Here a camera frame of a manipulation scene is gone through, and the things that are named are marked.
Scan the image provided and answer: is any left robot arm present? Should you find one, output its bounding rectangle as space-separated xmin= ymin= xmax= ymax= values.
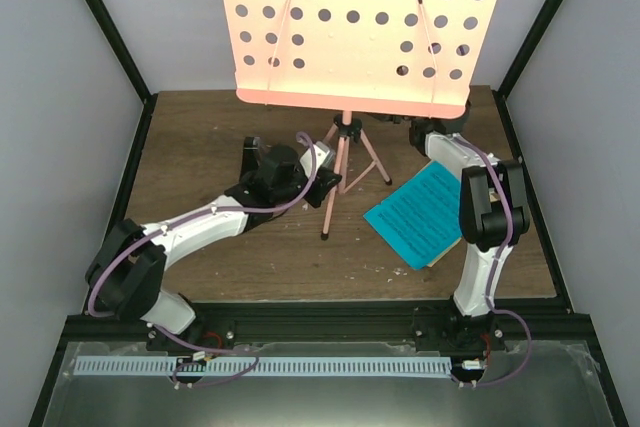
xmin=86 ymin=137 xmax=341 ymax=351

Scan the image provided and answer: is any black metronome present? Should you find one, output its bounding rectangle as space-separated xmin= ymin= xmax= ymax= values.
xmin=239 ymin=136 xmax=271 ymax=187

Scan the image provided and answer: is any black frame post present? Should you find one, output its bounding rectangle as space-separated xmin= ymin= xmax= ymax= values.
xmin=497 ymin=0 xmax=564 ymax=98
xmin=53 ymin=0 xmax=153 ymax=103

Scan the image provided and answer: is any light blue slotted cable duct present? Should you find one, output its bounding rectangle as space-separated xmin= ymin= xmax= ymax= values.
xmin=72 ymin=356 xmax=452 ymax=378

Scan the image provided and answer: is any yellow sheet music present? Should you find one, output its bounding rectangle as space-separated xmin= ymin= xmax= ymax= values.
xmin=421 ymin=161 xmax=461 ymax=266

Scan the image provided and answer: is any right black frame post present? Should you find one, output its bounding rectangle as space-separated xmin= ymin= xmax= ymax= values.
xmin=497 ymin=0 xmax=564 ymax=98

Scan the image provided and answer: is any blue sheet music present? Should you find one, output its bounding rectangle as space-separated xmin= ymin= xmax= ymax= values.
xmin=364 ymin=162 xmax=434 ymax=270

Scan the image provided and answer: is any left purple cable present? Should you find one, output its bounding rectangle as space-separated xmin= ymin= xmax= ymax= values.
xmin=87 ymin=132 xmax=319 ymax=356

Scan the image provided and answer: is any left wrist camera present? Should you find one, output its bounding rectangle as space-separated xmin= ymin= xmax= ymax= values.
xmin=299 ymin=141 xmax=335 ymax=177

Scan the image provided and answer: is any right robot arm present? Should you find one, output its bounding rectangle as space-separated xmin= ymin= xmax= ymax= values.
xmin=364 ymin=118 xmax=530 ymax=350

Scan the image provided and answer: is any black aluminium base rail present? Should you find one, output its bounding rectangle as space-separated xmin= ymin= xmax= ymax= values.
xmin=64 ymin=299 xmax=594 ymax=353

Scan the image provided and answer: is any left black frame post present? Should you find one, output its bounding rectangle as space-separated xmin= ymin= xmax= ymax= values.
xmin=53 ymin=0 xmax=153 ymax=103

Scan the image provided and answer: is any pink music stand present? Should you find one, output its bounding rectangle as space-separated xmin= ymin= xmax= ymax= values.
xmin=212 ymin=0 xmax=514 ymax=241

